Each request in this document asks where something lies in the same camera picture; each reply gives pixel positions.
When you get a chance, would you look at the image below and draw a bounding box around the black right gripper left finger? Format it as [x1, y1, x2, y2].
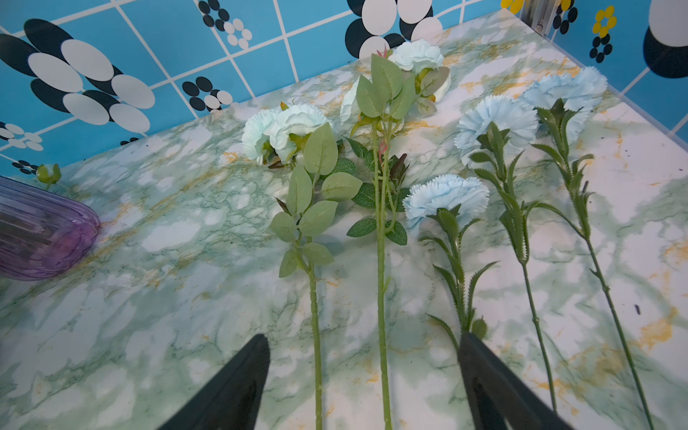
[161, 333, 271, 430]

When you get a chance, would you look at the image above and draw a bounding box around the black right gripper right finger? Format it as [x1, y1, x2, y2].
[458, 333, 572, 430]

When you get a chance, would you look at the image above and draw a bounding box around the light blue carnation stem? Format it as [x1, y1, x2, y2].
[403, 174, 496, 349]

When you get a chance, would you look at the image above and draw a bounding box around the blue purple ribbed glass vase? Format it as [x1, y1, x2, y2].
[1, 177, 101, 281]

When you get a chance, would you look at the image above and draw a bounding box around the light blue carnation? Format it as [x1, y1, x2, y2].
[454, 95, 557, 410]
[519, 67, 655, 429]

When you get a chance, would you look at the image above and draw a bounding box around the right aluminium corner post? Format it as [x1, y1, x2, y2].
[519, 0, 561, 37]

